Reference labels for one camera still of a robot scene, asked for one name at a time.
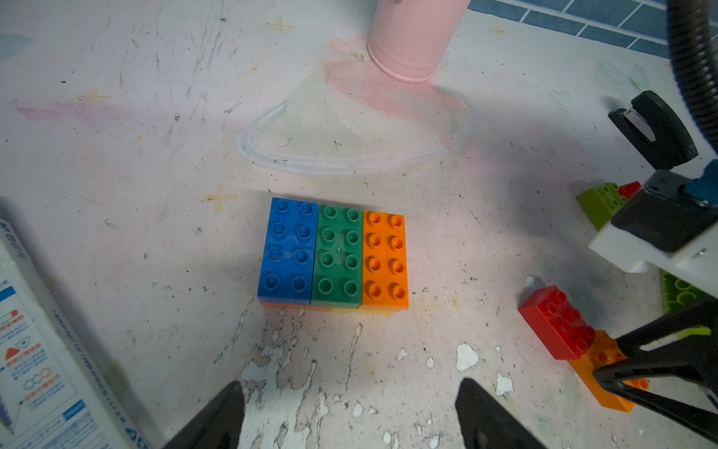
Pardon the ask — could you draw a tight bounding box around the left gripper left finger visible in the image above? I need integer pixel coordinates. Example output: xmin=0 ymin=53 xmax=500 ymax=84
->
xmin=164 ymin=381 xmax=245 ymax=449

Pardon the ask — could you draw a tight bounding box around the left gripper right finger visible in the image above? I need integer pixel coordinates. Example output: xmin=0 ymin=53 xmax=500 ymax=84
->
xmin=455 ymin=378 xmax=545 ymax=449

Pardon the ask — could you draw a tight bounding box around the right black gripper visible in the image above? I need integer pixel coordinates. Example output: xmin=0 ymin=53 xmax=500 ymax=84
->
xmin=594 ymin=299 xmax=717 ymax=443

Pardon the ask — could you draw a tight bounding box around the lime lego brick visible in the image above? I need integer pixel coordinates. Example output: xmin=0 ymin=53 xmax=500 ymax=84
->
xmin=576 ymin=183 xmax=628 ymax=231
xmin=659 ymin=271 xmax=711 ymax=339

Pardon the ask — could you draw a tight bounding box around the orange lego brick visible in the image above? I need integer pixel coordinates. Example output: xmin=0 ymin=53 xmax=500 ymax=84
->
xmin=358 ymin=211 xmax=409 ymax=314
xmin=568 ymin=329 xmax=650 ymax=413

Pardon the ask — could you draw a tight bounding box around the small red lego brick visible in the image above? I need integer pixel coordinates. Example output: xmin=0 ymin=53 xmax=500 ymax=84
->
xmin=518 ymin=285 xmax=596 ymax=360

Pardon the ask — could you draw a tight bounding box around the blue lego brick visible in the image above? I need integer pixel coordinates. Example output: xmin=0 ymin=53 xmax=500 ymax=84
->
xmin=258 ymin=198 xmax=319 ymax=306

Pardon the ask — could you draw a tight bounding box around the dark green lego brick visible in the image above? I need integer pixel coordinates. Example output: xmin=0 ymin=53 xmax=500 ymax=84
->
xmin=310 ymin=205 xmax=363 ymax=309

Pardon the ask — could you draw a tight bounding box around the red lego brick top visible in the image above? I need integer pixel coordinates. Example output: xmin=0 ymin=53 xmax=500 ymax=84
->
xmin=618 ymin=181 xmax=641 ymax=199

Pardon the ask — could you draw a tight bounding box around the lime lego brick top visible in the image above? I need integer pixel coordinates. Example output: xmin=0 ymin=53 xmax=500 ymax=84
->
xmin=576 ymin=183 xmax=628 ymax=231

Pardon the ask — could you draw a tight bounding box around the white blue small box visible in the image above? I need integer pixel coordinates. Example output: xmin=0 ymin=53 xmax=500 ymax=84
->
xmin=1 ymin=220 xmax=150 ymax=448

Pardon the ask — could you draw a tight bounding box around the black stapler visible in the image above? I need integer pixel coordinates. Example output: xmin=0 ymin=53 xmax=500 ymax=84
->
xmin=608 ymin=91 xmax=699 ymax=170

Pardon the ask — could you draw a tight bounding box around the pink pen cup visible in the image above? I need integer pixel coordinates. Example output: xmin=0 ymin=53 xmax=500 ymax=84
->
xmin=366 ymin=0 xmax=469 ymax=83

